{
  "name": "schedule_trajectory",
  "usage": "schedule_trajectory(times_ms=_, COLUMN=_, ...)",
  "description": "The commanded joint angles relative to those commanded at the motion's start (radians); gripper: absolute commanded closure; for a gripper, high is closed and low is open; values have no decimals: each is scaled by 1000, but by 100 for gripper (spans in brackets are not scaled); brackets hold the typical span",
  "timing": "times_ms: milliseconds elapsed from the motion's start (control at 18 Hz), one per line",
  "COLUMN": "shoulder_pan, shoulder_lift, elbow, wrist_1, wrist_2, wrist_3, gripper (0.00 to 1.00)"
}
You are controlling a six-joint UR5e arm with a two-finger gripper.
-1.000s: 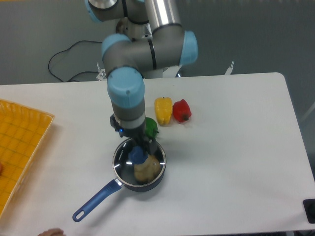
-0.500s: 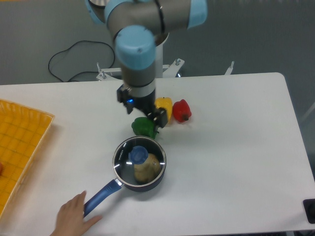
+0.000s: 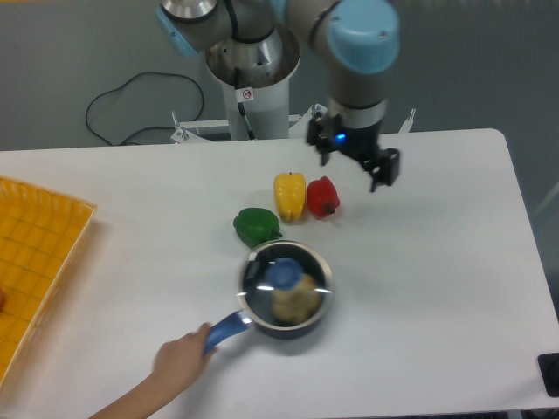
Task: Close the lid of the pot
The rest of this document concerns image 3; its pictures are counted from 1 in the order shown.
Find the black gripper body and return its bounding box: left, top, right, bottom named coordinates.
left=325, top=114, right=383, bottom=170

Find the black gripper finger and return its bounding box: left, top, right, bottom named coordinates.
left=306, top=113, right=335, bottom=166
left=361, top=148, right=401, bottom=193

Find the glass pot lid blue knob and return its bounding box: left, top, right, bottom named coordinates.
left=238, top=240, right=334, bottom=328

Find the dark pot blue handle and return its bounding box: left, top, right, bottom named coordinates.
left=201, top=240, right=334, bottom=357

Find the person's forearm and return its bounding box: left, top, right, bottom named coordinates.
left=91, top=374, right=177, bottom=418

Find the person's hand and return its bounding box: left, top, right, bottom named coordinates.
left=150, top=323, right=217, bottom=397

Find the yellow bell pepper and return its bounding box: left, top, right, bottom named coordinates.
left=273, top=172, right=307, bottom=223

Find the red bell pepper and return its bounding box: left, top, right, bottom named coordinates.
left=307, top=176, right=341, bottom=218

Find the green bell pepper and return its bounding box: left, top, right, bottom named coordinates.
left=233, top=208, right=283, bottom=249

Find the beige bread roll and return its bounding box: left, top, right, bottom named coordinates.
left=272, top=274, right=321, bottom=325

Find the black device at table edge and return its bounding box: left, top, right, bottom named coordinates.
left=537, top=353, right=559, bottom=398

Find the yellow plastic basket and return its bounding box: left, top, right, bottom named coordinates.
left=1, top=175, right=97, bottom=381

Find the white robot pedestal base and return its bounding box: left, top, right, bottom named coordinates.
left=169, top=24, right=416, bottom=144

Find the black floor cable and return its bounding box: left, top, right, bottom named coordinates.
left=85, top=71, right=205, bottom=147

